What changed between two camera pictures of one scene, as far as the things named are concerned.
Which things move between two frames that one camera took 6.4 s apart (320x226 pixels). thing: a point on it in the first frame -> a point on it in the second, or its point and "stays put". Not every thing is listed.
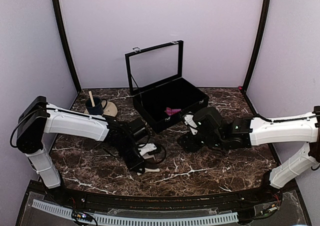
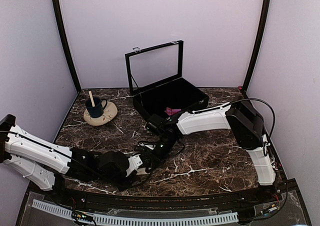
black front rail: x=267 y=193 stays put
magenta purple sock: x=170 y=111 stays put
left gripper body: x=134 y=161 -> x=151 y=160
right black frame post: x=264 y=23 stays put
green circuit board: x=81 y=215 stays put
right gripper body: x=188 y=141 -> x=165 y=147
